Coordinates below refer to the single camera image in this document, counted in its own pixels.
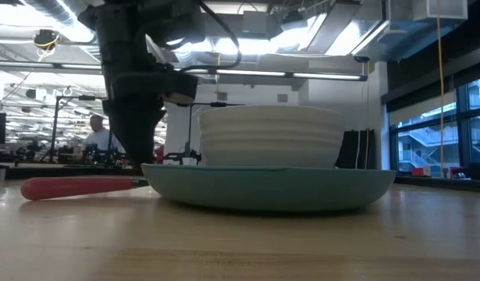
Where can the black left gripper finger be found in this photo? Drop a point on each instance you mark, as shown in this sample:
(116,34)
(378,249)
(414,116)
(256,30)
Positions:
(134,129)

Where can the white bowl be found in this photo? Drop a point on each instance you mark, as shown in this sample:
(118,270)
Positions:
(271,136)

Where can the teal round plate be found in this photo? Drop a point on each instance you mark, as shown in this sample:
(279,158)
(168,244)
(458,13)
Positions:
(263,191)

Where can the person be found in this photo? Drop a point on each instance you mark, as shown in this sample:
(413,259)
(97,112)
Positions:
(101,138)

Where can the black pole stand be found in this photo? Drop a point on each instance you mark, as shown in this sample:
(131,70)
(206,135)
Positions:
(190,129)

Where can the black metal stand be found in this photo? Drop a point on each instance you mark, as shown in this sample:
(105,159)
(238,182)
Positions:
(56,117)

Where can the long ceiling light fixture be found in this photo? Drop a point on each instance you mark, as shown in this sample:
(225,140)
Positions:
(263,73)
(48,66)

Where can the grey ceiling box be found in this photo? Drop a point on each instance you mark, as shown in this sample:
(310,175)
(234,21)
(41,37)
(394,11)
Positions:
(255,22)

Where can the black upright cases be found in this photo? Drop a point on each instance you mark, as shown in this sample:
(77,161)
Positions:
(350,150)

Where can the red box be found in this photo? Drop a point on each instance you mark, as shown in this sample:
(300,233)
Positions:
(419,171)

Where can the white ceiling box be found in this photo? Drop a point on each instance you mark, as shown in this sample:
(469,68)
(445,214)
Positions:
(438,9)

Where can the silver ceiling duct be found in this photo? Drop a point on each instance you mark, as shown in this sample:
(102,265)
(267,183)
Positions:
(341,31)

